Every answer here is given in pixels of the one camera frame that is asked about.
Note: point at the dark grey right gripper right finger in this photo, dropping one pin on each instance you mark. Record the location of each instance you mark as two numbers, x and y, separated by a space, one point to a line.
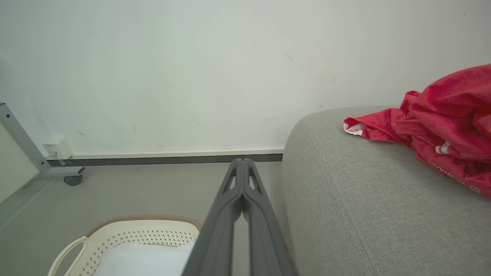
264 237

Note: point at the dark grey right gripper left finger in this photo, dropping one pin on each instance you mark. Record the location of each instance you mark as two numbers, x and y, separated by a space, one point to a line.
216 230

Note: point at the red garment with white trim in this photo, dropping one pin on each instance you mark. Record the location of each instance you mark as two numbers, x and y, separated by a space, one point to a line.
448 115

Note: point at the white perforated laundry basket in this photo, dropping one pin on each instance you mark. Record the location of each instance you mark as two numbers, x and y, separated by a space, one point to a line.
145 232

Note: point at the black skirting strip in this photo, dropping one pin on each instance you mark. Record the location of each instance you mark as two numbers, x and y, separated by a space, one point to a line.
153 160

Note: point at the grey fabric sofa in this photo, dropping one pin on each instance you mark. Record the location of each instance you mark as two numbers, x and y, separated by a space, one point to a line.
383 214

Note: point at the black caster wheel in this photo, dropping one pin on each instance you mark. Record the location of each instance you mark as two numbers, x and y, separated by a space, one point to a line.
73 180

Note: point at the cream partition panel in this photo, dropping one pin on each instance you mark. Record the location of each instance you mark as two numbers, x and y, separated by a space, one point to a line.
13 165

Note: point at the white wall power adapter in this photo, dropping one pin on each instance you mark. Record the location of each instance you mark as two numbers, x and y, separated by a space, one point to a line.
58 149

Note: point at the grey aluminium frame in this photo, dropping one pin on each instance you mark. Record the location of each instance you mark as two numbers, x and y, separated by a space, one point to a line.
21 140

